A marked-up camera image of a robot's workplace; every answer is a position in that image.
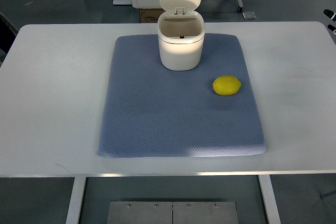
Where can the black object at right edge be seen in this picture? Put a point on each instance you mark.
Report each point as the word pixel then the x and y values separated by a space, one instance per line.
pixel 331 15

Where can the metal base plate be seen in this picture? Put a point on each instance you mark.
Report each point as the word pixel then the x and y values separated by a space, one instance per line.
pixel 172 212

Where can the dark chair at left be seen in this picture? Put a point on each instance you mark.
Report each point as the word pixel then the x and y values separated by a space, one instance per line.
pixel 8 35

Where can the white trash bin with lid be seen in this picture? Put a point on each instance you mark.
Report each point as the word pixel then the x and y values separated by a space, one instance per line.
pixel 181 32

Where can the grey floor plate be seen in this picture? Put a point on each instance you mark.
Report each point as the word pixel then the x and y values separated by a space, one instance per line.
pixel 249 15

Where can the left white table leg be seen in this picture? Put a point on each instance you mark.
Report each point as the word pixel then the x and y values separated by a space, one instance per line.
pixel 76 198

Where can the cardboard box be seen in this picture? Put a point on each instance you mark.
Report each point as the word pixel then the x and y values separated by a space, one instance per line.
pixel 150 15

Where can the white table leg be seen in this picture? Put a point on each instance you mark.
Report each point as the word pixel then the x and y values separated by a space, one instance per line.
pixel 76 198
pixel 269 200

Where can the yellow lemon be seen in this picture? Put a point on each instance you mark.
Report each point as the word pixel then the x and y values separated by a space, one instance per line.
pixel 226 85

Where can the blue textured mat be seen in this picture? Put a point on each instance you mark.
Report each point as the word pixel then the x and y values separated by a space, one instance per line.
pixel 151 111

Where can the right white table leg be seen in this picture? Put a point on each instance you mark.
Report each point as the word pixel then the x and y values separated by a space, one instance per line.
pixel 269 200

